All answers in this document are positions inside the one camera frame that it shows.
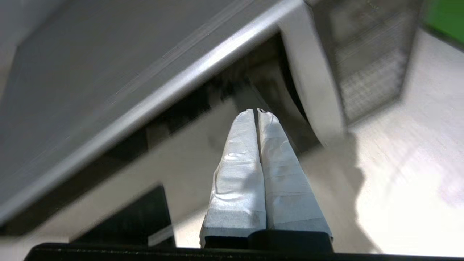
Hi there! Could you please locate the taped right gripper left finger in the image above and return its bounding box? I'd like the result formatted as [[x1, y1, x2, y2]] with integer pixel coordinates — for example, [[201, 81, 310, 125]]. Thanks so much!
[[199, 109, 267, 249]]

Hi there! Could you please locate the green plastic tray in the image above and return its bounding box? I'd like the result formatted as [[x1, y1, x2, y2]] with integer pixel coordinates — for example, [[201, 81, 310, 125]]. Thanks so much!
[[420, 0, 464, 48]]

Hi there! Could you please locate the silver microwave oven body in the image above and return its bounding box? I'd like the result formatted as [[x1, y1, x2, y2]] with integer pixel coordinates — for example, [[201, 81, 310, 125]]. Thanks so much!
[[311, 0, 424, 124]]

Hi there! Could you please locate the microwave door with dark glass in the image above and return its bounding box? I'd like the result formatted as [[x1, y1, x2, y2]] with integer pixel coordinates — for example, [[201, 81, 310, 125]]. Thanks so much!
[[0, 0, 345, 237]]

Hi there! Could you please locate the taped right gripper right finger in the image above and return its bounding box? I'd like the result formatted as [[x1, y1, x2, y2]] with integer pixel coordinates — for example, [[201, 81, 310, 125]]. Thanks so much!
[[257, 108, 334, 241]]

